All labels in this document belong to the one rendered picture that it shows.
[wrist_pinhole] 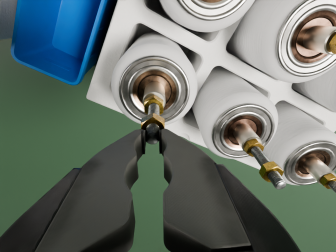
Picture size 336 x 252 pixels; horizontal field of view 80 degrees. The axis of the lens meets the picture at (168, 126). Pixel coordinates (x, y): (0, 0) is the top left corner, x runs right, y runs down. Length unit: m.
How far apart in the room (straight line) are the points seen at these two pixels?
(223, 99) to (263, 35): 0.07
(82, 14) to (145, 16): 0.22
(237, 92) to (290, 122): 0.11
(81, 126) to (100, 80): 0.28
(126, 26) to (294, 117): 0.26
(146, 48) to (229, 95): 0.11
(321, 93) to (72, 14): 0.45
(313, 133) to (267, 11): 0.16
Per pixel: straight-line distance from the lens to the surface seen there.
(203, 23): 0.21
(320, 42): 0.23
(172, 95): 0.22
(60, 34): 0.50
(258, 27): 0.26
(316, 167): 0.32
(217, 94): 0.26
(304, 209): 0.91
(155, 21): 0.28
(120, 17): 0.28
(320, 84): 0.34
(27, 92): 0.57
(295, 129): 0.32
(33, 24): 0.43
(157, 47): 0.21
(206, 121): 0.25
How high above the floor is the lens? 0.46
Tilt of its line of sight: 61 degrees down
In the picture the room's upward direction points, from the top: 175 degrees clockwise
